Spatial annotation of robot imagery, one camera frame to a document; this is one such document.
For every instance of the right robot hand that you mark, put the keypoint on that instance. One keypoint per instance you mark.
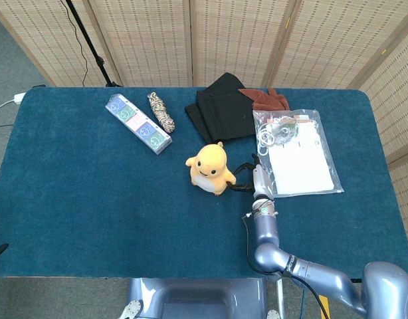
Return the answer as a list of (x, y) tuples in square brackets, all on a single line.
[(257, 181)]

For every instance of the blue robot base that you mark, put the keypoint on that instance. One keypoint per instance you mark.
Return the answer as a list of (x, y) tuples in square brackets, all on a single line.
[(197, 299)]

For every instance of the long box with coloured squares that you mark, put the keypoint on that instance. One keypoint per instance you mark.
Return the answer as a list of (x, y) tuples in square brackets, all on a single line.
[(137, 123)]

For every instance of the black folded cloth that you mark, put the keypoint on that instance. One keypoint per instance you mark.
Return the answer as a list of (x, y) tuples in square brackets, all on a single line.
[(224, 109)]

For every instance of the blue table mat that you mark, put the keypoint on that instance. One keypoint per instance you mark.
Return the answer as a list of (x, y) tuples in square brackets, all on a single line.
[(124, 206)]

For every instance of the white power strip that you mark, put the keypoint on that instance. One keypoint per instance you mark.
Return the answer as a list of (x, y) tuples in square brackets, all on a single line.
[(18, 97)]

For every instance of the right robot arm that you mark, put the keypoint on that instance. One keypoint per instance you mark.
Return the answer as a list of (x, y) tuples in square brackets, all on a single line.
[(310, 262)]

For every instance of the rust brown cloth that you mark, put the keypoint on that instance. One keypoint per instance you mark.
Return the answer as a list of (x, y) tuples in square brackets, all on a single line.
[(267, 99)]

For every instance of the yellow plush toy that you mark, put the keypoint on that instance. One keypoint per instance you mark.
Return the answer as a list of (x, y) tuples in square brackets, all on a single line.
[(210, 169)]

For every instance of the black tripod stand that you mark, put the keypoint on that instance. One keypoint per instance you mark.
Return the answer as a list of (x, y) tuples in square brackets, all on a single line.
[(91, 43)]

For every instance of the clear plastic zip bag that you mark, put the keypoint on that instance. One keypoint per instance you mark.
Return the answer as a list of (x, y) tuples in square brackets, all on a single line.
[(295, 151)]

